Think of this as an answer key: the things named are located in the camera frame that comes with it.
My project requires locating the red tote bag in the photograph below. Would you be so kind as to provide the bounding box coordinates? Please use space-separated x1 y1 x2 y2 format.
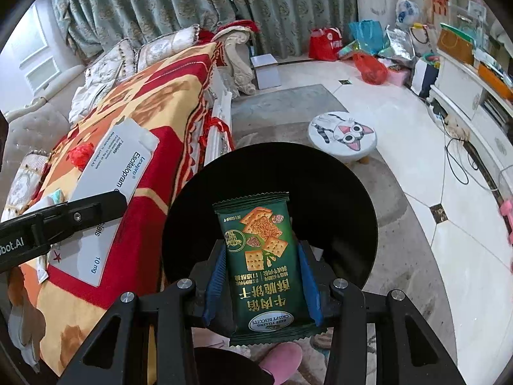
308 27 343 62

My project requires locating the white cardboard box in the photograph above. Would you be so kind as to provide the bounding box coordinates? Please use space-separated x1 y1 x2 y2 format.
250 54 281 90

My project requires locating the grey rug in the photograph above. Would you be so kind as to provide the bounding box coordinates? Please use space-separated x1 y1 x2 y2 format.
231 84 345 145

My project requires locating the black trash bin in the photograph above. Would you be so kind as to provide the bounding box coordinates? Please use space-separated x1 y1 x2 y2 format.
161 141 379 301

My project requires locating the black cable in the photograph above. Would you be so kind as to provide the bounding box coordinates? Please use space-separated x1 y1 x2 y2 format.
442 128 470 186

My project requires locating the brown paper bag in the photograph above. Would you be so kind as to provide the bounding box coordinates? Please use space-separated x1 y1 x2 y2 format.
437 28 475 65

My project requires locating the red plastic shopping bag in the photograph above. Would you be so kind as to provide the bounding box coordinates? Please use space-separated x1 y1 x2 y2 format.
353 52 389 86

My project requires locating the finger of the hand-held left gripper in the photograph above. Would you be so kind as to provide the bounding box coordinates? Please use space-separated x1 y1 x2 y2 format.
40 190 128 246

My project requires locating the red fringed cloth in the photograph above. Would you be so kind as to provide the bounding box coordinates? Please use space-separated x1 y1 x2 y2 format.
198 19 259 44

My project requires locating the printed checkered blanket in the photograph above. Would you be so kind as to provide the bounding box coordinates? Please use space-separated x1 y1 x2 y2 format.
8 40 219 378

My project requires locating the orange box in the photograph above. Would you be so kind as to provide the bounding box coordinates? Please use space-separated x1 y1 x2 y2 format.
479 64 513 101

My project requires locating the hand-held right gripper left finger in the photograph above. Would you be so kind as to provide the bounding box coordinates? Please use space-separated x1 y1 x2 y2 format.
58 241 237 385

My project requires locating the white embroidered round-motif pillow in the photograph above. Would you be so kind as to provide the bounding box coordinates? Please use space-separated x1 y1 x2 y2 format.
6 150 51 209

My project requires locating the white power strip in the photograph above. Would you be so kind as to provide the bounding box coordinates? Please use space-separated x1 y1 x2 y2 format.
443 116 467 141

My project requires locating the silver foil bag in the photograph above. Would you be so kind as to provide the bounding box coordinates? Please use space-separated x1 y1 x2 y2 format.
379 25 417 63

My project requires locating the white blue plastic bag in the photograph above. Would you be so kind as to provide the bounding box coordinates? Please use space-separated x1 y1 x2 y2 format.
396 0 421 27

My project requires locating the white tv cabinet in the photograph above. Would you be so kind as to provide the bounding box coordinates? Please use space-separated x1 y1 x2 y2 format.
429 44 513 209

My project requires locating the green biscuit packet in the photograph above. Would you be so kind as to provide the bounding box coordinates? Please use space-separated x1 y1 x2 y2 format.
212 192 333 347

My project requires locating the white medicine box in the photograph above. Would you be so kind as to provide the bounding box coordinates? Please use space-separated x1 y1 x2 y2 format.
47 117 161 288

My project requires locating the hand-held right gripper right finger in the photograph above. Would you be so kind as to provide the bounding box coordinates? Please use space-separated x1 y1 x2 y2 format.
297 241 467 385

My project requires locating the person's pink slipper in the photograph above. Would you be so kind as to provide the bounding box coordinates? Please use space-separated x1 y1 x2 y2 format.
258 343 304 385

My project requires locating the small tissue pack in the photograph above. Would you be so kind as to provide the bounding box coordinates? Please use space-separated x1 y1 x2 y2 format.
24 188 67 215

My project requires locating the grey tufted sofa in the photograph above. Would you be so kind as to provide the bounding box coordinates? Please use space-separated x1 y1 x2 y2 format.
0 28 257 169

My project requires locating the pink box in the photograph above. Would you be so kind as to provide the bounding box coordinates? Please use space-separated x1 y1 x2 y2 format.
387 66 411 87

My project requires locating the cat print round stool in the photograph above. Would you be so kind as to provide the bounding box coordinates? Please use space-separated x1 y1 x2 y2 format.
308 111 378 165

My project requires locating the teal tote bag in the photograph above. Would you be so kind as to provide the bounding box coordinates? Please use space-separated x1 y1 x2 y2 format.
348 19 387 56

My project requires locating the navy paper bag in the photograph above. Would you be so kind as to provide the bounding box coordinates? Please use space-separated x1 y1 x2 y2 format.
411 58 439 99

